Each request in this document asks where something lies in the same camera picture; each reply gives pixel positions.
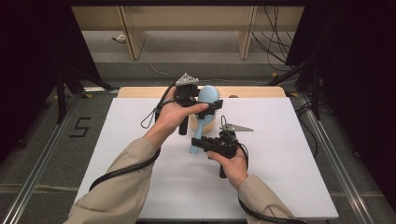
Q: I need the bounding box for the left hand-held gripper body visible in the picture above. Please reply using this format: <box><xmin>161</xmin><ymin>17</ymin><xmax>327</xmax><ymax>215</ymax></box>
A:
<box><xmin>173</xmin><ymin>73</ymin><xmax>201</xmax><ymax>135</ymax></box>

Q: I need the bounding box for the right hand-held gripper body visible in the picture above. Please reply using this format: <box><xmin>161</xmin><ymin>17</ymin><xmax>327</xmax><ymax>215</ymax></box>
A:
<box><xmin>203</xmin><ymin>122</ymin><xmax>254</xmax><ymax>179</ymax></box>

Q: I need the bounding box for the light blue hairbrush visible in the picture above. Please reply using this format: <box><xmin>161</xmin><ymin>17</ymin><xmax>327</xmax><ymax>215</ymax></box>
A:
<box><xmin>189</xmin><ymin>84</ymin><xmax>221</xmax><ymax>156</ymax></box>

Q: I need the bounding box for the wooden bowl with orange item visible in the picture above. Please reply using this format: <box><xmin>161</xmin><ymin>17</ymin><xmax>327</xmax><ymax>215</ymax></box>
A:
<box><xmin>189</xmin><ymin>112</ymin><xmax>218</xmax><ymax>135</ymax></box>

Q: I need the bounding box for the person's right hand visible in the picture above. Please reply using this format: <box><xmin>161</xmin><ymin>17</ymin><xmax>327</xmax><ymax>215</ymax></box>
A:
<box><xmin>206</xmin><ymin>147</ymin><xmax>250</xmax><ymax>191</ymax></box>

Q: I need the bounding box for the person's left hand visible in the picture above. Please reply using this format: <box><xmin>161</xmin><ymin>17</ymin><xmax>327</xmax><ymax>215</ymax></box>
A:
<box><xmin>154</xmin><ymin>97</ymin><xmax>210</xmax><ymax>133</ymax></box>

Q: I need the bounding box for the light wooden table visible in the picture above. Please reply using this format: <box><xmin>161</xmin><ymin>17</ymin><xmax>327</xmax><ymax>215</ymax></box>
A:
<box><xmin>117</xmin><ymin>86</ymin><xmax>288</xmax><ymax>99</ymax></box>

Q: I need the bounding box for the white board sheet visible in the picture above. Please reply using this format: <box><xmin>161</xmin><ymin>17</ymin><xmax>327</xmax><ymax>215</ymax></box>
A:
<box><xmin>68</xmin><ymin>96</ymin><xmax>340</xmax><ymax>222</ymax></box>

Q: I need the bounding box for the beige wooden shelf unit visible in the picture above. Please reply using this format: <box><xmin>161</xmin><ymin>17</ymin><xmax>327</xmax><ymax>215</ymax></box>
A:
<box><xmin>71</xmin><ymin>5</ymin><xmax>305</xmax><ymax>61</ymax></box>

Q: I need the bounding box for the black metal stand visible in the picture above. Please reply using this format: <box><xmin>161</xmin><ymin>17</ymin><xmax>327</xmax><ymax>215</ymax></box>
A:
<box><xmin>266</xmin><ymin>58</ymin><xmax>322</xmax><ymax>121</ymax></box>
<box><xmin>55</xmin><ymin>64</ymin><xmax>120</xmax><ymax>124</ymax></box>

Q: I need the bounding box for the black curtain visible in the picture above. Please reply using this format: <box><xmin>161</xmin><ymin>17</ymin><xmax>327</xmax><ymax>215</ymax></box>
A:
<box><xmin>0</xmin><ymin>0</ymin><xmax>101</xmax><ymax>164</ymax></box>
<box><xmin>285</xmin><ymin>0</ymin><xmax>396</xmax><ymax>213</ymax></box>

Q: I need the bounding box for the thin white floor cable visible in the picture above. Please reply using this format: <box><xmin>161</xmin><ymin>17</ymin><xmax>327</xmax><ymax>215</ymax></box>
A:
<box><xmin>105</xmin><ymin>33</ymin><xmax>269</xmax><ymax>86</ymax></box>

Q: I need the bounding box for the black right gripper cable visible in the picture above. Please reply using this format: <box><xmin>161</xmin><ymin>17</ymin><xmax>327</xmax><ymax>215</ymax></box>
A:
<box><xmin>219</xmin><ymin>115</ymin><xmax>309</xmax><ymax>224</ymax></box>

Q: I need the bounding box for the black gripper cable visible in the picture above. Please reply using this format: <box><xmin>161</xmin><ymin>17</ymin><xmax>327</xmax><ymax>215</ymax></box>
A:
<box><xmin>219</xmin><ymin>115</ymin><xmax>309</xmax><ymax>224</ymax></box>
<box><xmin>88</xmin><ymin>82</ymin><xmax>177</xmax><ymax>192</ymax></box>

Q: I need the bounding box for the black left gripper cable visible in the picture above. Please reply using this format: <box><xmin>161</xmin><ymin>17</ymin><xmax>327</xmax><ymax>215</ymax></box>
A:
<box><xmin>88</xmin><ymin>82</ymin><xmax>177</xmax><ymax>192</ymax></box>

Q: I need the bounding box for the bundle of black floor cables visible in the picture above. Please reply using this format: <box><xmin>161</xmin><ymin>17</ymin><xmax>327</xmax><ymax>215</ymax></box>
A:
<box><xmin>251</xmin><ymin>6</ymin><xmax>296</xmax><ymax>73</ymax></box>

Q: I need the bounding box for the aluminium floor rail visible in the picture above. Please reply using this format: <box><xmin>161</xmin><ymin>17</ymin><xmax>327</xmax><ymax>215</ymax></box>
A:
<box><xmin>0</xmin><ymin>92</ymin><xmax>84</xmax><ymax>224</ymax></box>
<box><xmin>295</xmin><ymin>92</ymin><xmax>376</xmax><ymax>224</ymax></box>

